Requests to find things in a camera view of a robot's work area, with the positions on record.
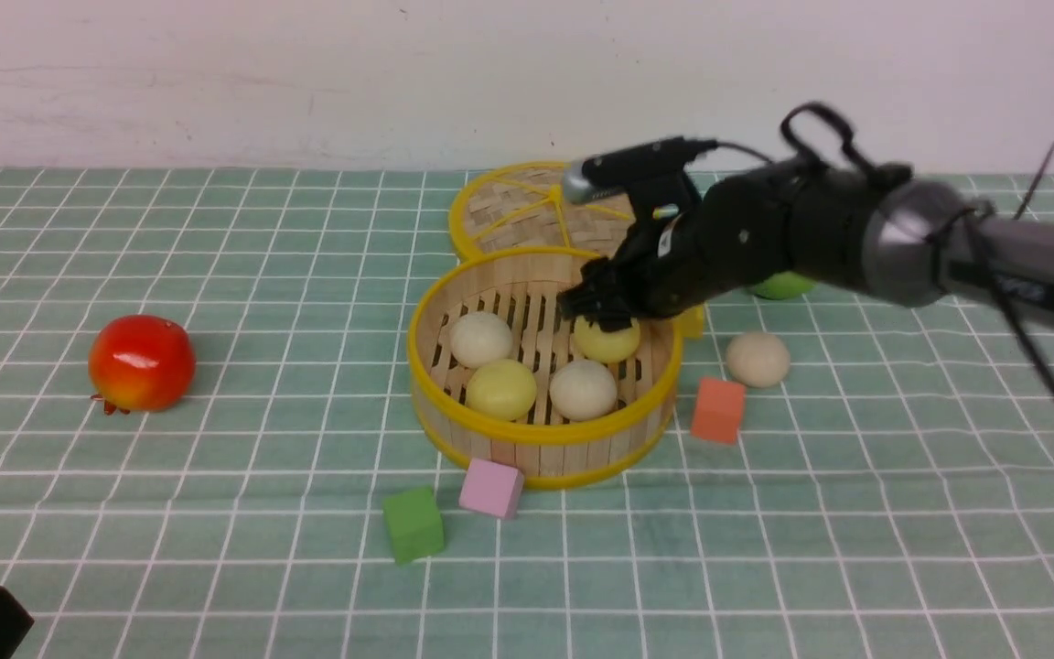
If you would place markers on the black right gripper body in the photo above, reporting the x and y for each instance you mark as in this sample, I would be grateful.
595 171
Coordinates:
736 237

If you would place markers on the white bun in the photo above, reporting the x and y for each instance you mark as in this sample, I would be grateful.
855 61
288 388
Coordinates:
583 390
758 359
480 337

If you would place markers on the yellow bun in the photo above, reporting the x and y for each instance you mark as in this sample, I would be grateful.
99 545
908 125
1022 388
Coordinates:
600 345
504 389

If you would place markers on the white bun front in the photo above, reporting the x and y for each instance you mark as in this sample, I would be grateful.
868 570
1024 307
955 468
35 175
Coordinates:
583 390

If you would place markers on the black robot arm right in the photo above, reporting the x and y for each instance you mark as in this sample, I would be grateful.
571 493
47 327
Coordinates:
898 239

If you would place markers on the woven bamboo steamer lid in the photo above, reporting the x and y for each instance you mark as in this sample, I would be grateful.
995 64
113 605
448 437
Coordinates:
522 205

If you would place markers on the bamboo steamer tray yellow rim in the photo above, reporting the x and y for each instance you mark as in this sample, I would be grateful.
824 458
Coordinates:
520 286

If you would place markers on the green apple toy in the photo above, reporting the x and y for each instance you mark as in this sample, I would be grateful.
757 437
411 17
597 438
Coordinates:
787 285

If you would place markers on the yellow cube block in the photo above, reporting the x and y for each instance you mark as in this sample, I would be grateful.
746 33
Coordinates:
691 323

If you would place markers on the orange cube block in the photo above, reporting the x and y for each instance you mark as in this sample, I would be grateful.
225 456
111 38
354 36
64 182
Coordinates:
719 410

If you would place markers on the green checkered tablecloth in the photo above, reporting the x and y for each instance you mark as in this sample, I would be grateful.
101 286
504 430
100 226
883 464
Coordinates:
893 497

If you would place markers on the pink cube block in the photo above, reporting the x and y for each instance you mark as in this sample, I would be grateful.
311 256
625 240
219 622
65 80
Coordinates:
491 488

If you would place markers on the green cube block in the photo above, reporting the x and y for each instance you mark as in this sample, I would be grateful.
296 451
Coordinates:
414 524

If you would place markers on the red pomegranate toy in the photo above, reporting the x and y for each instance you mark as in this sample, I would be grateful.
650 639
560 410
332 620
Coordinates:
141 362

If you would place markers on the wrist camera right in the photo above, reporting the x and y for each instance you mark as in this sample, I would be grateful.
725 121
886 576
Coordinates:
652 176

